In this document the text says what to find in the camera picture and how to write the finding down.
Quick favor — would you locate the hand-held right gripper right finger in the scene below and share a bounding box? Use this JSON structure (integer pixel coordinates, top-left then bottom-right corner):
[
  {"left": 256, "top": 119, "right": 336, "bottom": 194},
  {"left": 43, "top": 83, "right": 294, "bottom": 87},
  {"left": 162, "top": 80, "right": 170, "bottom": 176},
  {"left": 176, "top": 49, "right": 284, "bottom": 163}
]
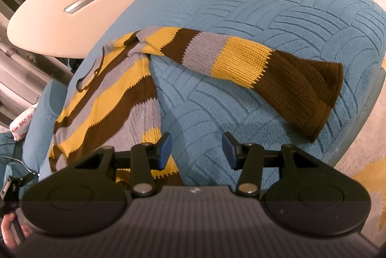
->
[{"left": 221, "top": 132, "right": 321, "bottom": 196}]

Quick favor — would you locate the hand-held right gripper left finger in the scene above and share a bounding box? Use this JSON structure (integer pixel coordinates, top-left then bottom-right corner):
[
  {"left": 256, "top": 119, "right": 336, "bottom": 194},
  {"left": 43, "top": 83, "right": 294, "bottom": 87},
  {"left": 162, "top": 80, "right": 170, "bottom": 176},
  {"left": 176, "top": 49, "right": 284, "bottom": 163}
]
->
[{"left": 74, "top": 132, "right": 173, "bottom": 197}]

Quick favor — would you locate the striped knit sweater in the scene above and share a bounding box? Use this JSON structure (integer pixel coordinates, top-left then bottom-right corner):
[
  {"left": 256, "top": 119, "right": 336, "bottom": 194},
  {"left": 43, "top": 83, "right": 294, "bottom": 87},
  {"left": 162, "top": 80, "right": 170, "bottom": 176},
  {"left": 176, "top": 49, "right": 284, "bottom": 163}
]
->
[{"left": 48, "top": 26, "right": 344, "bottom": 187}]

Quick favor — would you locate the person's left hand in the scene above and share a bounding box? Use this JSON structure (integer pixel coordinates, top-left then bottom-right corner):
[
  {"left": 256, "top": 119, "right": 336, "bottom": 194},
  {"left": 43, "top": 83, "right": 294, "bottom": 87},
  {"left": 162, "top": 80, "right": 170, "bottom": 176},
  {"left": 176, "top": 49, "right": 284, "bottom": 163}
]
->
[{"left": 0, "top": 212, "right": 22, "bottom": 250}]

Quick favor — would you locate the white packet with red print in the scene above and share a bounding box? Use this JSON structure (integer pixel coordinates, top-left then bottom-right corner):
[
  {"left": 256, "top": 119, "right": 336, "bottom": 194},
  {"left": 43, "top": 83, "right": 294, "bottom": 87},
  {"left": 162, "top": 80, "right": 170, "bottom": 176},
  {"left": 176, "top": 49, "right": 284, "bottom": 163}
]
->
[{"left": 9, "top": 104, "right": 38, "bottom": 141}]

